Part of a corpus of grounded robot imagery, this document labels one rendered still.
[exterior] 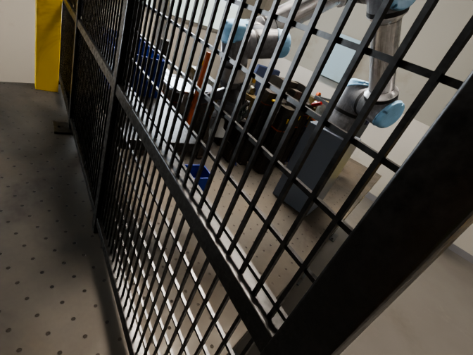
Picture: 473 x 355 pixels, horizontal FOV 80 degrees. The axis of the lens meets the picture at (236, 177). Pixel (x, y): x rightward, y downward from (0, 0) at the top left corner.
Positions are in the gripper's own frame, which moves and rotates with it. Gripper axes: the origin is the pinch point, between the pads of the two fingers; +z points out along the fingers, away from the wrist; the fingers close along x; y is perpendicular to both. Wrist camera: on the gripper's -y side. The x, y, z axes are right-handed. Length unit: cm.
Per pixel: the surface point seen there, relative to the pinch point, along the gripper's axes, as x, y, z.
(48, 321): -66, 3, 13
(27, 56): 37, -214, 40
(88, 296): -58, 3, 15
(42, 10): 7, -107, -16
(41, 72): -2, -110, 11
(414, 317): 88, 125, 150
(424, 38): 322, 41, 19
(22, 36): 38, -212, 26
